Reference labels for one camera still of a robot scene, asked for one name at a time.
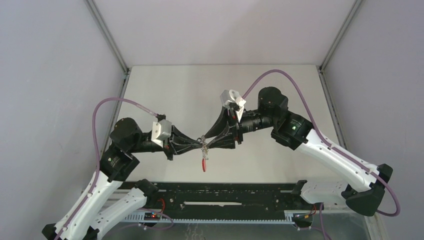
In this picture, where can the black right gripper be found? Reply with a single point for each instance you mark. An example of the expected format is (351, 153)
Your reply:
(222, 126)

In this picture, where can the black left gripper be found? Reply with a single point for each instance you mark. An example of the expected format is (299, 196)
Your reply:
(172, 148)

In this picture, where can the red-handled metal key holder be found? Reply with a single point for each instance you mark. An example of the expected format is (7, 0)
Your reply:
(204, 155)

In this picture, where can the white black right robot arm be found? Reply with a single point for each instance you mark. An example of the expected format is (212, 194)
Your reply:
(363, 184)

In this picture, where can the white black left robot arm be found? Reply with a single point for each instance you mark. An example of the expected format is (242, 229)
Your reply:
(87, 220)

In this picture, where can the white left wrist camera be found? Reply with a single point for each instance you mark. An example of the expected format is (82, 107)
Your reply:
(161, 131)

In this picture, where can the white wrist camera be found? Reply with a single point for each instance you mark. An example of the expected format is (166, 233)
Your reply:
(231, 99)
(161, 131)

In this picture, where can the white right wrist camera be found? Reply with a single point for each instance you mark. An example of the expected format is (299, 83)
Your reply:
(231, 99)

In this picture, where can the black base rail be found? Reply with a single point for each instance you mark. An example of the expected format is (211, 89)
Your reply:
(229, 201)

